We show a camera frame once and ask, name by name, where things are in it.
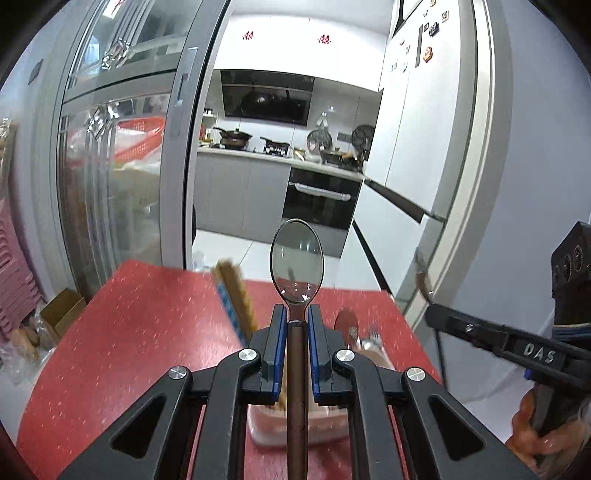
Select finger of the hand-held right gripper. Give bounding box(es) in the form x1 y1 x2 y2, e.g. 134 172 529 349
425 302 591 389

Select black built-in oven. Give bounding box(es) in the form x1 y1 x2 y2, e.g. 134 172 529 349
281 167 363 232

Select black wok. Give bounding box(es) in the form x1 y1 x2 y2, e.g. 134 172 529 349
213 127 254 149

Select stack of pink plastic stools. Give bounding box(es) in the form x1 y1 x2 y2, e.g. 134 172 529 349
0 203 44 344

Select white refrigerator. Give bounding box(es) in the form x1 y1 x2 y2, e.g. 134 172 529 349
342 0 481 298

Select grey kitchen cabinet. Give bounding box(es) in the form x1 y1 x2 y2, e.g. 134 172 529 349
194 148 365 245

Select bag of potatoes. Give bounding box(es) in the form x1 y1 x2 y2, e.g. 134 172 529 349
7 318 57 372

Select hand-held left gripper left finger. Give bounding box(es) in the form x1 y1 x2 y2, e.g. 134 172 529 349
58 304 288 480

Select person's right hand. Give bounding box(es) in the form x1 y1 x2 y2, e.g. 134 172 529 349
505 392 591 477

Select white wall cabinets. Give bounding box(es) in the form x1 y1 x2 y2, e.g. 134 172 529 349
216 14 393 93

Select glass sliding door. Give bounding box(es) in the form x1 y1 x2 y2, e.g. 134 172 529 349
55 0 232 298

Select beige utensil holder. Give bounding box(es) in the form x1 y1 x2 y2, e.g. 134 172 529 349
247 342 398 446

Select red plastic basket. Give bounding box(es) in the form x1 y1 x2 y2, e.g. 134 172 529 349
113 116 166 163

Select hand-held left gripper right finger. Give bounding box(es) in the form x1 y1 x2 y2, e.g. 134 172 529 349
307 304 539 480

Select black range hood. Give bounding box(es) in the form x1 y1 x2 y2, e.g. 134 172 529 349
221 69 315 126

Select black frying pan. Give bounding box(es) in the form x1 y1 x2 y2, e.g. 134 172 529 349
260 136 291 156

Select cardboard box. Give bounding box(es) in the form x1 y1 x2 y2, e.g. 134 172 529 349
39 288 87 341

